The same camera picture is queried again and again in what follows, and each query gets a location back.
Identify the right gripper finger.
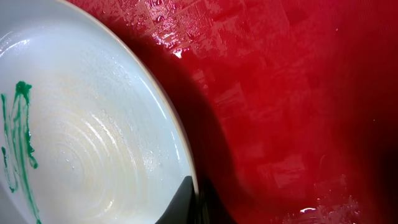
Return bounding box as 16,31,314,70
155,176,196,224

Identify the light blue plate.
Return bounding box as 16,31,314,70
1,1,198,223

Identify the red plastic tray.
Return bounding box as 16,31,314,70
76,0,397,223

